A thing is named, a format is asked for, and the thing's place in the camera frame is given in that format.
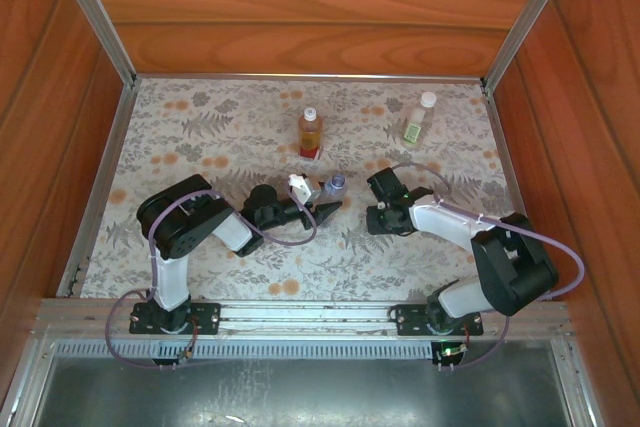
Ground small clear purple bottle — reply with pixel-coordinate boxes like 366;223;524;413
318;174;349;202

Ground orange bottle with red label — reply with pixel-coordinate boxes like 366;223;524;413
297;105;324;161

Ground clear bottle with green label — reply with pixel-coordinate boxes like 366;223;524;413
401;91;439;149

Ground shiny metal sheet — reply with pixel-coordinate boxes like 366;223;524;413
29;357;594;427

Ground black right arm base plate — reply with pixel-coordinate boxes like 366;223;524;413
394;302;485;338

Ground aluminium front rail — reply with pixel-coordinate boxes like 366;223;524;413
32;298;572;341

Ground aluminium rail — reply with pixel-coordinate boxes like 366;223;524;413
481;82;551;301
32;298;572;341
133;72;487;83
55;82;137;299

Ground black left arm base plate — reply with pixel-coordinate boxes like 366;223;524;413
128;300;221;336

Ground aluminium back rail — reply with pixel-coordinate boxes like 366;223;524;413
133;72;487;83

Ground aluminium right side rail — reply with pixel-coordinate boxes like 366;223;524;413
481;82;551;301

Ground grey slotted cable duct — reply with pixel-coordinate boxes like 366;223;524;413
53;339;557;361

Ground aluminium left side rail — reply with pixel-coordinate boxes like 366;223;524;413
55;82;137;299

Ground aluminium right corner post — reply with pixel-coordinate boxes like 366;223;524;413
482;0;581;91

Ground aluminium corner post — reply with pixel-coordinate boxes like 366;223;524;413
47;0;139;91
482;0;581;91

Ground aluminium left corner post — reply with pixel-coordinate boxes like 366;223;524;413
47;0;139;91

